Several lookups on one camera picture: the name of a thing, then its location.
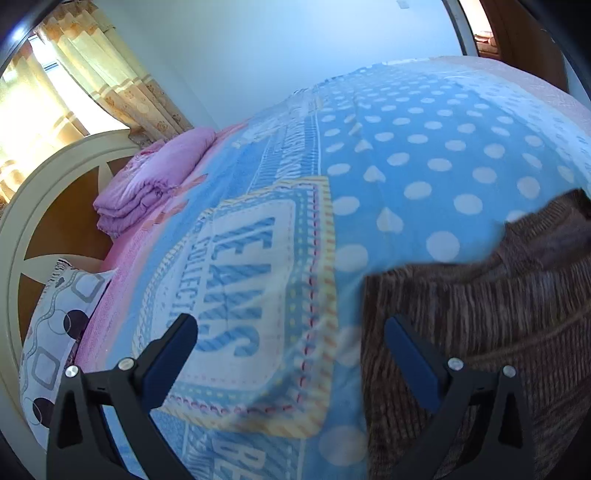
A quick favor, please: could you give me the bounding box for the brown knitted sweater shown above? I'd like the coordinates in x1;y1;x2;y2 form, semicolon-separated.
361;189;590;479

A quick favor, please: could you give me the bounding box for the white patterned pillow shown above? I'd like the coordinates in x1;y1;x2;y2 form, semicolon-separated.
19;259;115;449

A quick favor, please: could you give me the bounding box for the cream wooden headboard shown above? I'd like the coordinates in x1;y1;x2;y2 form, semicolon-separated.
1;130;139;479

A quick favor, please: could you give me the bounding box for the folded pink quilt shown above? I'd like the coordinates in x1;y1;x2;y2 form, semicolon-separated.
93;127;215;238

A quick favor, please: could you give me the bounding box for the blue pink patterned bedsheet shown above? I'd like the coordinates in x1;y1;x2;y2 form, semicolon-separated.
76;57;590;479

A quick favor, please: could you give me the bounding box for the brown wooden door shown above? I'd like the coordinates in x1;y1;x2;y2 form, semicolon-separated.
481;0;568;93

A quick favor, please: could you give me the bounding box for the beige patterned curtain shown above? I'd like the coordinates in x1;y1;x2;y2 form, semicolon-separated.
36;1;192;146

